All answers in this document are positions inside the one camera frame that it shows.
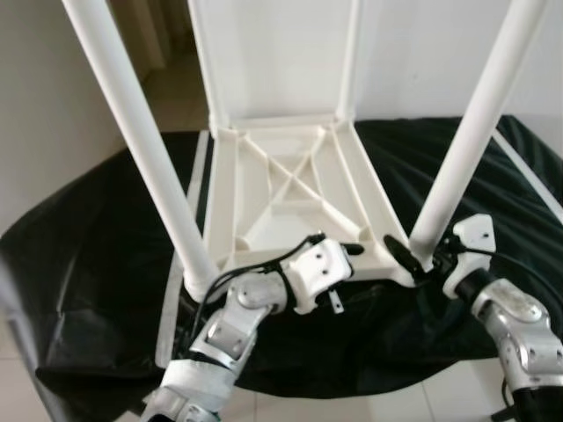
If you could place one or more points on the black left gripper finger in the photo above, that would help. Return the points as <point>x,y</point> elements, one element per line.
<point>354,250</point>

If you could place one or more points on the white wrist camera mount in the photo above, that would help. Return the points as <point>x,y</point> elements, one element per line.
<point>318,271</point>
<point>471,246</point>

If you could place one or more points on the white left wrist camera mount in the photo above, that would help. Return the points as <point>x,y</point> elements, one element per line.
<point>318,271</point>

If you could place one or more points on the beige door frame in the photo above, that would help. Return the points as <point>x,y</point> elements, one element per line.
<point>163,31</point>

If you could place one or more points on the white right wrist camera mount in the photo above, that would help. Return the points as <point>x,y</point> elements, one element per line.
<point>471,246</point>

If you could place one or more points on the white plastic table top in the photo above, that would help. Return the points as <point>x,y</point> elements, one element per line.
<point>264,202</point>

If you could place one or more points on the black cloth table cover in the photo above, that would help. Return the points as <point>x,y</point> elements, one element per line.
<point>79,264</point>

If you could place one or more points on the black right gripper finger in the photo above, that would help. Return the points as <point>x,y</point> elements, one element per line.
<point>403,253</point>

